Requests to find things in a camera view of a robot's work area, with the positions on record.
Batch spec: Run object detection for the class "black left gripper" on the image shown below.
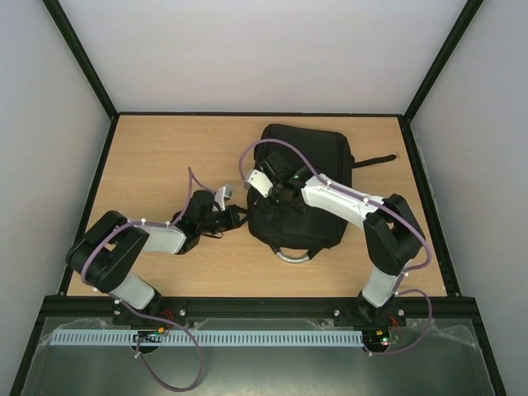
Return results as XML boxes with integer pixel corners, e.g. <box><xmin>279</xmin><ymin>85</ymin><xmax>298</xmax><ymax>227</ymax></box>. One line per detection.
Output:
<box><xmin>200</xmin><ymin>204</ymin><xmax>254</xmax><ymax>233</ymax></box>

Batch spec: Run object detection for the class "black student backpack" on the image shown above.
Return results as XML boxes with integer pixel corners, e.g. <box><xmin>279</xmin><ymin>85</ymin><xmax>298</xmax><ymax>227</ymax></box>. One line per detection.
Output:
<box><xmin>246</xmin><ymin>122</ymin><xmax>401</xmax><ymax>263</ymax></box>

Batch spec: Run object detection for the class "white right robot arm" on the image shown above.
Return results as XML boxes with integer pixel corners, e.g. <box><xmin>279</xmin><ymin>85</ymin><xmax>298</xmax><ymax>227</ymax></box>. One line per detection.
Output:
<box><xmin>245</xmin><ymin>153</ymin><xmax>431</xmax><ymax>323</ymax></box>

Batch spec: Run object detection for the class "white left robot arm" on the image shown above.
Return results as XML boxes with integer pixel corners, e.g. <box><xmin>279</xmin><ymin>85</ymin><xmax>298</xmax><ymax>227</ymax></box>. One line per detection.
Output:
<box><xmin>66</xmin><ymin>186</ymin><xmax>248</xmax><ymax>314</ymax></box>

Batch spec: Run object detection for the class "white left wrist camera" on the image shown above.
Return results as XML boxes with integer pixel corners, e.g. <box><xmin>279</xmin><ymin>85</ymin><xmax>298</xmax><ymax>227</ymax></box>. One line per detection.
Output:
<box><xmin>214</xmin><ymin>185</ymin><xmax>233</xmax><ymax>211</ymax></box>

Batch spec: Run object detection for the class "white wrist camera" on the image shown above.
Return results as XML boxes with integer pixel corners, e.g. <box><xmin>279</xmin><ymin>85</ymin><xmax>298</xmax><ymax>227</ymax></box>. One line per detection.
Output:
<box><xmin>245</xmin><ymin>169</ymin><xmax>273</xmax><ymax>198</ymax></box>
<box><xmin>214</xmin><ymin>185</ymin><xmax>233</xmax><ymax>211</ymax></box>

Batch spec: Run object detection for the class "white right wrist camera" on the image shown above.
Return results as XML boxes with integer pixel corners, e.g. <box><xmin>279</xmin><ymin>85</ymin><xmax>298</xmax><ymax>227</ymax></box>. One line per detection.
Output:
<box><xmin>245</xmin><ymin>169</ymin><xmax>273</xmax><ymax>198</ymax></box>

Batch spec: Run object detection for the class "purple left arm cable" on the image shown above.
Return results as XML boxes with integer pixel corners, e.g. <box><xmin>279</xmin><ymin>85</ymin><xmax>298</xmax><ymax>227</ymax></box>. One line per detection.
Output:
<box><xmin>80</xmin><ymin>167</ymin><xmax>205</xmax><ymax>391</ymax></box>

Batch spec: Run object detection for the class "light blue cable duct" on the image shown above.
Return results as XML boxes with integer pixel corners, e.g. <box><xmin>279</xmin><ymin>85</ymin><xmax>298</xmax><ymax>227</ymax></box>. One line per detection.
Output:
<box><xmin>49</xmin><ymin>329</ymin><xmax>363</xmax><ymax>347</ymax></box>

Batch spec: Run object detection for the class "black enclosure frame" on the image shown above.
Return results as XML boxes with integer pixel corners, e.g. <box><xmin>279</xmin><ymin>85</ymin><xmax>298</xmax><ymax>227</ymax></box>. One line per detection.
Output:
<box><xmin>11</xmin><ymin>1</ymin><xmax>506</xmax><ymax>395</ymax></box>

